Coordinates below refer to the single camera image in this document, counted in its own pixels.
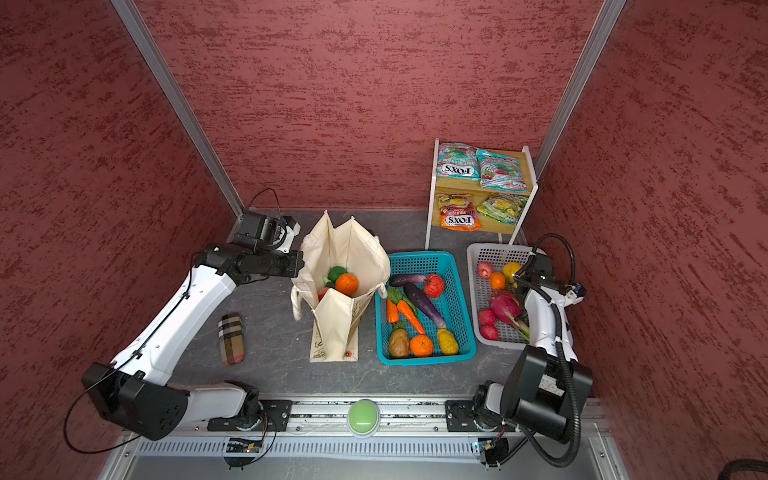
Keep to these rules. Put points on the orange fruit white basket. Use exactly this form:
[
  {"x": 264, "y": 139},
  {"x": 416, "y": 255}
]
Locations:
[{"x": 497, "y": 281}]

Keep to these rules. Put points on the small red apple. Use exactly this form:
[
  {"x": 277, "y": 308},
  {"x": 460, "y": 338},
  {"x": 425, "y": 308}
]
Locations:
[{"x": 484, "y": 270}]

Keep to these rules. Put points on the green yellow candy bag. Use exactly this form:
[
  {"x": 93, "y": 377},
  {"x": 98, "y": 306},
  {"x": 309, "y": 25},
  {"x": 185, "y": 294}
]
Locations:
[{"x": 503, "y": 208}]

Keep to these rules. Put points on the white wooden shelf rack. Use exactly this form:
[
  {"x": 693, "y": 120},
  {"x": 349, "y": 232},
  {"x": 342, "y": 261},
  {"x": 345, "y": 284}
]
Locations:
[{"x": 510, "y": 234}]

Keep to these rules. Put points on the orange candy bag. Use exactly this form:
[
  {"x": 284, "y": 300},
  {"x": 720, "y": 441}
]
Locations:
[{"x": 457, "y": 213}]

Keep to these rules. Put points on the orange pumpkin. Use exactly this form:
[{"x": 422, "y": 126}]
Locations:
[{"x": 347, "y": 284}]

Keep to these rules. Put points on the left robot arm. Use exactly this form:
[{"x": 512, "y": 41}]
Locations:
[{"x": 133, "y": 391}]

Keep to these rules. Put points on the cream canvas grocery bag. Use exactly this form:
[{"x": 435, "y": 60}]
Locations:
[{"x": 336, "y": 317}]

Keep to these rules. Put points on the teal candy bag right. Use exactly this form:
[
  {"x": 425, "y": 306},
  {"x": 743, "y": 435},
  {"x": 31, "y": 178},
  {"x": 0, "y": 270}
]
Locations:
[{"x": 502, "y": 171}]

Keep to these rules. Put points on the yellow corn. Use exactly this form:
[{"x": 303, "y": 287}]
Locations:
[{"x": 447, "y": 342}]

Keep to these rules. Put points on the teal candy bag left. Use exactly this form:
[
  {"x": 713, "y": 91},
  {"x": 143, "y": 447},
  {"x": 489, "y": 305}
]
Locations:
[{"x": 458, "y": 160}]

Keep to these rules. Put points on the potato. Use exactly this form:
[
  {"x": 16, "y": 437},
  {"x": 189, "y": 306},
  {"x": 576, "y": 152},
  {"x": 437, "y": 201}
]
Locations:
[{"x": 399, "y": 344}]

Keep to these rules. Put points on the yellow bell pepper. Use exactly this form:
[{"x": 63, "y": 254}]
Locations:
[{"x": 509, "y": 270}]

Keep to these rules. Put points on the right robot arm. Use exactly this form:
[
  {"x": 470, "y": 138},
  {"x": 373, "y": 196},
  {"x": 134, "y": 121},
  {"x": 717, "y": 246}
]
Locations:
[{"x": 542, "y": 400}]

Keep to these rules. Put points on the plaid case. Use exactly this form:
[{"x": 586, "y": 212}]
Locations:
[{"x": 231, "y": 339}]

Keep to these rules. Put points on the green push button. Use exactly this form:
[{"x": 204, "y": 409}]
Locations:
[{"x": 363, "y": 418}]

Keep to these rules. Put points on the teal plastic basket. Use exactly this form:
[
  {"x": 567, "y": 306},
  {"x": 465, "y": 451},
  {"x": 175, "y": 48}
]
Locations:
[{"x": 423, "y": 320}]

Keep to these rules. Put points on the teal candy bag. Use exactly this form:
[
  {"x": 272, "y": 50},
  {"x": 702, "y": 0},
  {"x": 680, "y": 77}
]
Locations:
[
  {"x": 458, "y": 160},
  {"x": 502, "y": 171}
]

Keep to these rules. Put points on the orange carrot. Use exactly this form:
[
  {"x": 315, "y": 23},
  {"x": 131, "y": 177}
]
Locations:
[
  {"x": 404, "y": 308},
  {"x": 392, "y": 312}
]

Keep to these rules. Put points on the white plastic basket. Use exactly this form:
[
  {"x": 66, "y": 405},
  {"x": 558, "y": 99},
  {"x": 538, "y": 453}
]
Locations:
[{"x": 545, "y": 309}]

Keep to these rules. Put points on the purple eggplant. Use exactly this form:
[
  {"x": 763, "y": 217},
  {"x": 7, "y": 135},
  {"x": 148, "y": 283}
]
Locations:
[{"x": 424, "y": 304}]

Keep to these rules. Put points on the orange tangerine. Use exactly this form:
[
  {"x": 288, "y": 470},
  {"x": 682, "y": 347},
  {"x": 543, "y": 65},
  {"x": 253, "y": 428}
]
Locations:
[{"x": 421, "y": 346}]

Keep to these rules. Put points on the pink dragon fruit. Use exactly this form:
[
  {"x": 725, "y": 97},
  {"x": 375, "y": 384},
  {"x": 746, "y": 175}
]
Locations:
[{"x": 506, "y": 309}]

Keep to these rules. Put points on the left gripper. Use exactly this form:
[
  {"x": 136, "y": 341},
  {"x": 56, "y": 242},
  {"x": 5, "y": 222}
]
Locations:
[{"x": 296, "y": 262}]

